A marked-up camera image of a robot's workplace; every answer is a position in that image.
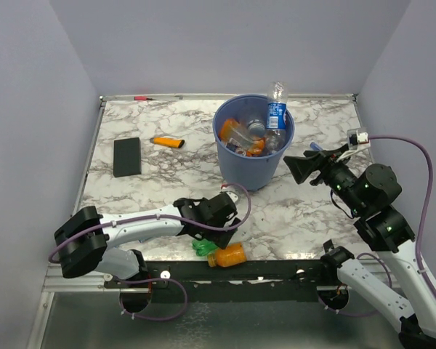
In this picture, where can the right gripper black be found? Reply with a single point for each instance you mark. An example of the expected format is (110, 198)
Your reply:
(323, 160)

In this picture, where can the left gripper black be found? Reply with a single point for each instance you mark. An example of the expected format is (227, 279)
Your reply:
(219, 238)

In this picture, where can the orange juice bottle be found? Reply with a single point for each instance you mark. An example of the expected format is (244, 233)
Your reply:
(233, 254)

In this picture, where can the green plastic bottle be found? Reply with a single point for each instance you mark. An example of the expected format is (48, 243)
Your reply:
(204, 247)

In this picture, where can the blue plastic bin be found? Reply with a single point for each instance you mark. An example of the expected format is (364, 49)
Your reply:
(252, 173)

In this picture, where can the crushed pepsi bottle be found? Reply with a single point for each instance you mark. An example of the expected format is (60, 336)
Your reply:
(277, 98)

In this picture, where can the clear glass jar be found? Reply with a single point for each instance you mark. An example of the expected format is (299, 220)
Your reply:
(254, 122)

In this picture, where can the orange label crushed bottle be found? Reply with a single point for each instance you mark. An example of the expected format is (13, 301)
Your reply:
(235, 133)

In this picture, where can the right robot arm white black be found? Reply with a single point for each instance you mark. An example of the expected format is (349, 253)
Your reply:
(369, 198)

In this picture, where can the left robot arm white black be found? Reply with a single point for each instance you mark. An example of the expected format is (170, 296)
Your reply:
(90, 241)

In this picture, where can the black base bar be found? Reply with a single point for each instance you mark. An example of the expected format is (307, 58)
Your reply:
(253, 281)

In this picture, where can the orange utility knife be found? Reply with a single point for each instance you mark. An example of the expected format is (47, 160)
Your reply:
(167, 142)

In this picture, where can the black flat box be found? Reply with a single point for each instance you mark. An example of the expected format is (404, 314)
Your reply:
(127, 157)

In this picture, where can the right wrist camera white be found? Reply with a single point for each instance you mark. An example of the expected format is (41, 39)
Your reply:
(357, 141)

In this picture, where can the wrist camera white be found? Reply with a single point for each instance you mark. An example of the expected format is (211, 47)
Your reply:
(231, 193)
(357, 141)

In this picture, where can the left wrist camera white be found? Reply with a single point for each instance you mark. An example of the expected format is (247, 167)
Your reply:
(231, 193)

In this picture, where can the red marker on rail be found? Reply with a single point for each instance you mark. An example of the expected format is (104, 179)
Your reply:
(143, 98)

